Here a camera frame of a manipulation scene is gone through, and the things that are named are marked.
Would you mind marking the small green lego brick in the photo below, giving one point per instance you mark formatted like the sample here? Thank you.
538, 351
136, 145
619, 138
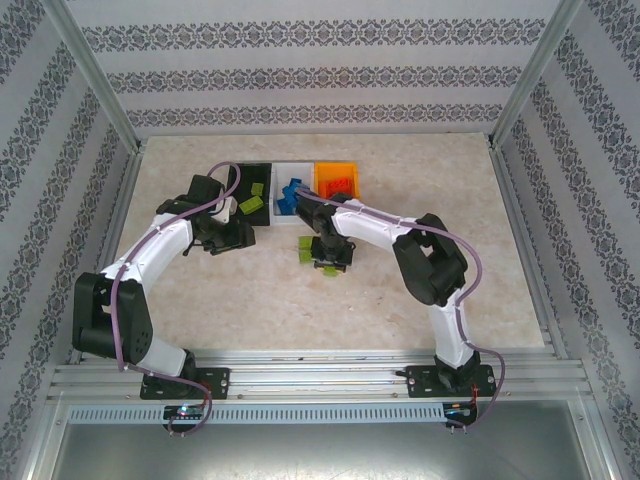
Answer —
257, 189
330, 272

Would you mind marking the narrow blue lego brick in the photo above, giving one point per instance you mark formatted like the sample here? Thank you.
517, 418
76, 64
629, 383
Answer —
279, 202

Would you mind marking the small blue lego brick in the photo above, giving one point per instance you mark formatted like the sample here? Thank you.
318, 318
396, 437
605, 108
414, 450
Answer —
291, 205

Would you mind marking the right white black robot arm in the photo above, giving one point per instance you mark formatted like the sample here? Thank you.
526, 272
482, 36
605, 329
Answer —
370, 225

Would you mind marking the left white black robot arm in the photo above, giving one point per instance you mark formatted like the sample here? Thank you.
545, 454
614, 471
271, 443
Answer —
160, 240

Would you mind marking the black plastic container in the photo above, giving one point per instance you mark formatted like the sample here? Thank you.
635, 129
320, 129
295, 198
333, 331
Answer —
250, 175

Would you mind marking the white plastic container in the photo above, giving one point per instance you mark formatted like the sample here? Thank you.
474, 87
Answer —
280, 172

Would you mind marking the orange plastic container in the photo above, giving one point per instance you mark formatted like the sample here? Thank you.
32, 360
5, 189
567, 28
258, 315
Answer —
335, 170

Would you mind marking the left small circuit board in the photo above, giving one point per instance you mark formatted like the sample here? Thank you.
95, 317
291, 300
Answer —
184, 411

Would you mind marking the small circuit board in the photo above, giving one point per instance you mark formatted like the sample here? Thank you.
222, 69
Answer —
184, 411
459, 409

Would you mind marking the right small circuit board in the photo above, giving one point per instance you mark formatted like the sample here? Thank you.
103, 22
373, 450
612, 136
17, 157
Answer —
459, 409

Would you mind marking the left aluminium side rail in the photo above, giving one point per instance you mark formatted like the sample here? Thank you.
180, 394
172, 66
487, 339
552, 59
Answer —
117, 215

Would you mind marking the aluminium side rail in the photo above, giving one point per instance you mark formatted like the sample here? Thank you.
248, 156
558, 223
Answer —
520, 235
117, 215

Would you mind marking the aluminium mounting rail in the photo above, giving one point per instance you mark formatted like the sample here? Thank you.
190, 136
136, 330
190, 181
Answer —
320, 377

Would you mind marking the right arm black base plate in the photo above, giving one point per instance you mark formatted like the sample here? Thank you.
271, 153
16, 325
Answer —
425, 381

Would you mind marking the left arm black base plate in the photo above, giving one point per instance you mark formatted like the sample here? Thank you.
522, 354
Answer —
220, 382

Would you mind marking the right aluminium side rail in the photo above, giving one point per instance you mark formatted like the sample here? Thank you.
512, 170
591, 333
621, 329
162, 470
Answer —
520, 235

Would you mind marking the left aluminium frame post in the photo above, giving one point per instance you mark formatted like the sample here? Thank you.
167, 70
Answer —
90, 70

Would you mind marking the aluminium frame post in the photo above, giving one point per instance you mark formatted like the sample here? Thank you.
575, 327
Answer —
90, 70
535, 70

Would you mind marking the right aluminium frame post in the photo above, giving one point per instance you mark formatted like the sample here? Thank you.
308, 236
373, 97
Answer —
535, 70

